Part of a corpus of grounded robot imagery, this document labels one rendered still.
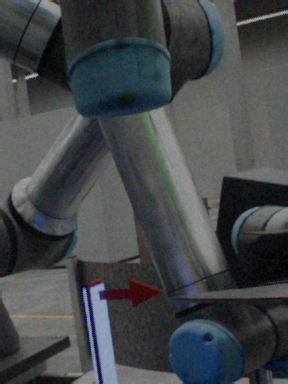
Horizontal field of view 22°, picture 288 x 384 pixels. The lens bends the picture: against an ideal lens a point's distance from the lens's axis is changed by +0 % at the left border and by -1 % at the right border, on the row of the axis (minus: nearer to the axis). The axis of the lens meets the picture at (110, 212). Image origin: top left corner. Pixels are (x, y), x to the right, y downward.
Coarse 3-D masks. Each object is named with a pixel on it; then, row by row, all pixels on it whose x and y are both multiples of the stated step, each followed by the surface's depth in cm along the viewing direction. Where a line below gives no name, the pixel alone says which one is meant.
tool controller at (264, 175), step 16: (224, 176) 118; (240, 176) 118; (256, 176) 121; (272, 176) 124; (224, 192) 118; (240, 192) 117; (256, 192) 116; (272, 192) 114; (224, 208) 118; (240, 208) 117; (224, 224) 118; (224, 240) 119
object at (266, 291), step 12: (240, 288) 57; (252, 288) 55; (264, 288) 54; (276, 288) 53; (168, 300) 51; (180, 300) 51; (192, 300) 51; (204, 300) 50; (216, 300) 50; (228, 300) 50; (240, 300) 50; (252, 300) 50; (264, 300) 50; (276, 300) 69
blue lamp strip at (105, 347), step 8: (96, 288) 64; (96, 296) 64; (96, 304) 64; (104, 304) 65; (96, 312) 64; (104, 312) 65; (96, 320) 64; (104, 320) 65; (104, 328) 65; (104, 336) 64; (104, 344) 64; (104, 352) 64; (112, 352) 65; (104, 360) 64; (112, 360) 65; (104, 368) 64; (112, 368) 65; (104, 376) 64; (112, 376) 65
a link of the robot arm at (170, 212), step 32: (128, 128) 82; (160, 128) 82; (128, 160) 82; (160, 160) 81; (128, 192) 83; (160, 192) 80; (192, 192) 81; (160, 224) 80; (192, 224) 80; (160, 256) 81; (192, 256) 79; (224, 256) 82; (192, 288) 79; (224, 288) 79; (192, 320) 79; (224, 320) 78; (256, 320) 81; (192, 352) 77; (224, 352) 75; (256, 352) 79
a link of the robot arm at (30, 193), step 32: (160, 0) 88; (192, 0) 94; (192, 32) 92; (192, 64) 95; (64, 128) 108; (96, 128) 103; (64, 160) 107; (96, 160) 106; (32, 192) 113; (64, 192) 110; (32, 224) 113; (64, 224) 115; (32, 256) 117; (64, 256) 122
